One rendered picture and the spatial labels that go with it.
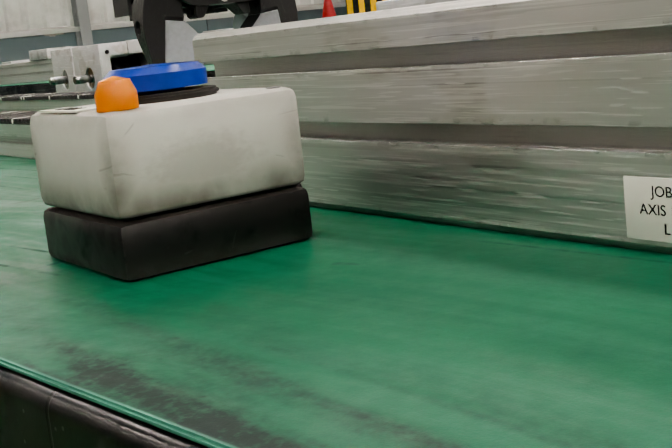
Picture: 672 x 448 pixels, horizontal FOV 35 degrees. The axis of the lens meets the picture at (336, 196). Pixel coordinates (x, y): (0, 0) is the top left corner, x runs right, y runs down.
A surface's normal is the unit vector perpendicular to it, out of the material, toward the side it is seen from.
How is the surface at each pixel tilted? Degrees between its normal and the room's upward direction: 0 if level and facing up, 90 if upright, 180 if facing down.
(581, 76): 90
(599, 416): 0
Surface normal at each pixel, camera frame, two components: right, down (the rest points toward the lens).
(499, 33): -0.81, 0.18
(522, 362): -0.11, -0.98
